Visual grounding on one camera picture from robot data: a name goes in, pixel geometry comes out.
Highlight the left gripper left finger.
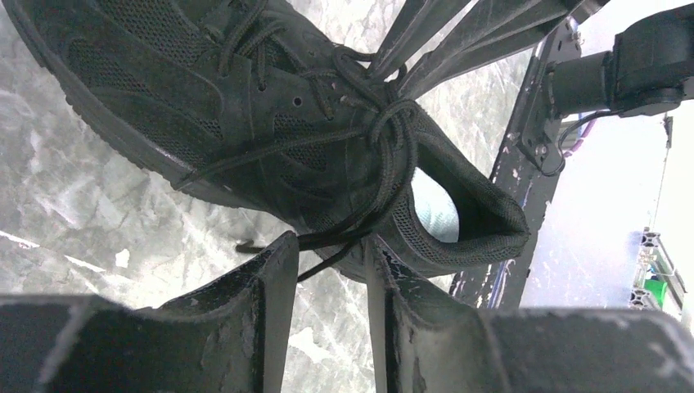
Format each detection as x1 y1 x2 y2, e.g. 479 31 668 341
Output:
1 232 299 392

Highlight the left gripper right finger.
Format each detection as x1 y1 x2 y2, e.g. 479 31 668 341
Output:
364 238 693 392

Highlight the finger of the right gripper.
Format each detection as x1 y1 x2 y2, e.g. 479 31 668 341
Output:
368 1 469 80
399 0 607 99

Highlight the black sneaker shoe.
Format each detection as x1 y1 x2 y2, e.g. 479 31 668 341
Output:
4 1 530 282

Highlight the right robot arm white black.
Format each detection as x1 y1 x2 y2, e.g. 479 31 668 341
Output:
368 0 693 113

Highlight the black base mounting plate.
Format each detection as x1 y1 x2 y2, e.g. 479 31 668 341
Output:
448 17 581 309

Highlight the green bin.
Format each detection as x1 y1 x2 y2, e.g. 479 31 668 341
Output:
644 278 668 308

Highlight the aluminium frame rail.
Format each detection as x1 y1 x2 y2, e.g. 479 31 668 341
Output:
629 114 687 318

